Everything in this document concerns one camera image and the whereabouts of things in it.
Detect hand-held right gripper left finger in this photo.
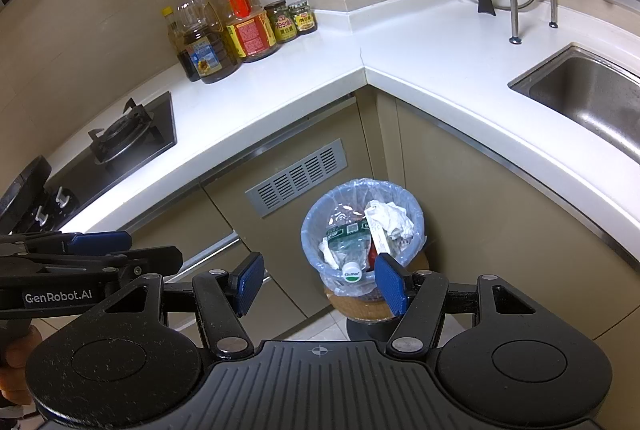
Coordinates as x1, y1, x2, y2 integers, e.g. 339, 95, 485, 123
100, 251, 266, 358

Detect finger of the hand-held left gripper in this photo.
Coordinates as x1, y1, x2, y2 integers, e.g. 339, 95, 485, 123
24, 245, 184, 285
22, 231, 134, 256

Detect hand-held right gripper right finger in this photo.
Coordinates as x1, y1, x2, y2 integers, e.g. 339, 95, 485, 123
374, 253, 537, 357

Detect clear plastic water bottle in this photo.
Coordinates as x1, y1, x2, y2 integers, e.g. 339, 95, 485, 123
320, 203, 373, 285

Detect white mesh bin with liner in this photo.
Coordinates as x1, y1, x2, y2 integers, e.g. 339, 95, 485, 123
300, 179, 428, 298

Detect person's left hand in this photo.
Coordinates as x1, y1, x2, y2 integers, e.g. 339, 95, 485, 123
0, 325, 45, 407

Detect beige vented cabinet door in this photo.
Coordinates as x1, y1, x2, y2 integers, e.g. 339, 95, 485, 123
200, 94, 373, 321

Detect beige cabinet drawer front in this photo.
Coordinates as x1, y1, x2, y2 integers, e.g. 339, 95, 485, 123
117, 183, 240, 261

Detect black gas stove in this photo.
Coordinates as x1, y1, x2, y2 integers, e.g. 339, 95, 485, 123
10, 90, 178, 233

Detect grey cabinet vent grille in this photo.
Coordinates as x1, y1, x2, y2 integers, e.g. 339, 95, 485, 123
245, 137, 347, 217

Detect slim dark sauce bottle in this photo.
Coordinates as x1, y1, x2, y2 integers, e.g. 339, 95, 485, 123
161, 7, 201, 82

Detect large dark oil bottle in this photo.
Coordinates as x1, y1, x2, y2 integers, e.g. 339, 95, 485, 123
174, 0, 240, 84

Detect green lidded jar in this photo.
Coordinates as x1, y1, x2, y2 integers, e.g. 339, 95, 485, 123
264, 0, 297, 44
288, 0, 318, 35

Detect steel sink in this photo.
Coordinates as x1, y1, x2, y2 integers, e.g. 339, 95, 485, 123
507, 43, 640, 166

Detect oil bottle with red handle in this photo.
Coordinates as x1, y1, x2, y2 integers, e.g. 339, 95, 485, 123
216, 0, 279, 62

